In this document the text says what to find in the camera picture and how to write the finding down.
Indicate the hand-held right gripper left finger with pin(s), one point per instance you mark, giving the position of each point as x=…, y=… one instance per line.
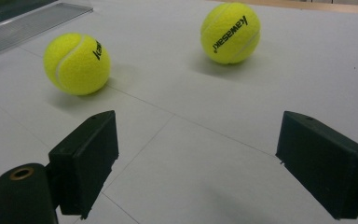
x=84, y=161

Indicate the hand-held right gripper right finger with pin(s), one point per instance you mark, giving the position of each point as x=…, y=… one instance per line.
x=323, y=161

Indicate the yellow tennis ball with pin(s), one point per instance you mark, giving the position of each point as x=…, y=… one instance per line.
x=74, y=71
x=230, y=18

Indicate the clear plastic container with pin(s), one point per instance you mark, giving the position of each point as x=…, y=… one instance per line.
x=18, y=31

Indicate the white table board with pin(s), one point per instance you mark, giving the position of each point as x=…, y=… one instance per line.
x=199, y=155

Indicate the wooden table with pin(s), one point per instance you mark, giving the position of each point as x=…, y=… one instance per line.
x=323, y=6

